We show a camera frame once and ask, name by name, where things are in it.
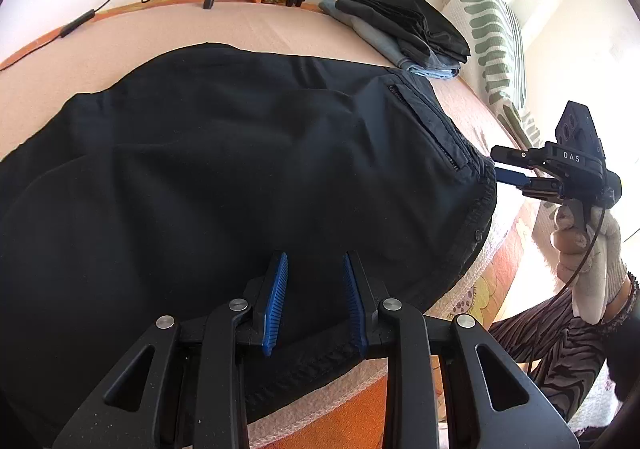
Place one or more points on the black pants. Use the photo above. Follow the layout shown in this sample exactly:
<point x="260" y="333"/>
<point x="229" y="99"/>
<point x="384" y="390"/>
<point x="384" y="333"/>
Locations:
<point x="200" y="154"/>

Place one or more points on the person's right forearm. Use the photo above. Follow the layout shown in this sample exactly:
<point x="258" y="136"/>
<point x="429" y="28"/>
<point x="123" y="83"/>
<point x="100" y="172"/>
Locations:
<point x="625" y="301"/>

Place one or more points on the person's right hand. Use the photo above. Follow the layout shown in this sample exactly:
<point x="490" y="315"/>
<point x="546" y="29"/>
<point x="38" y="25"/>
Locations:
<point x="600" y="264"/>

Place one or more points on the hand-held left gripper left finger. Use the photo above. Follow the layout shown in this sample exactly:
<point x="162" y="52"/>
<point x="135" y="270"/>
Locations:
<point x="276" y="299"/>

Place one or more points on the green striped white pillow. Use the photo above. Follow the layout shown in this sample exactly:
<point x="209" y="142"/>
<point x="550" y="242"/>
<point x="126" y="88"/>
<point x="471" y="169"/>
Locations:
<point x="492" y="34"/>

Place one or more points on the folded grey garment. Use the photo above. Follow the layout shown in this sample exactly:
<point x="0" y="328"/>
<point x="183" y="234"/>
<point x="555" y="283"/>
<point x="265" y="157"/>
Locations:
<point x="370" y="24"/>

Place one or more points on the person's striped clothing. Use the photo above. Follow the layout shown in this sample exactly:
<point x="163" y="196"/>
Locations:
<point x="550" y="344"/>

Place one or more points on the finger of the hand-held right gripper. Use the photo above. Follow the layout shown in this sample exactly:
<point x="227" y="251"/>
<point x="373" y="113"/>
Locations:
<point x="510" y="176"/>
<point x="515" y="155"/>

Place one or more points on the folded blue jeans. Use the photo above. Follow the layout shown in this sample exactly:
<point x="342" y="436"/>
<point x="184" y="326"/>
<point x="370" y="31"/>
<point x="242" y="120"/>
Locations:
<point x="430" y="72"/>

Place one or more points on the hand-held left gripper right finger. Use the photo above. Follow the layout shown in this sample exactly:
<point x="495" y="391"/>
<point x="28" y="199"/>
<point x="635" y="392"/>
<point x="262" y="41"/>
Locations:
<point x="354" y="304"/>

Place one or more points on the pink blanket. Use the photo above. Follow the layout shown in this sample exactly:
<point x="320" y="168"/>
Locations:
<point x="175" y="26"/>

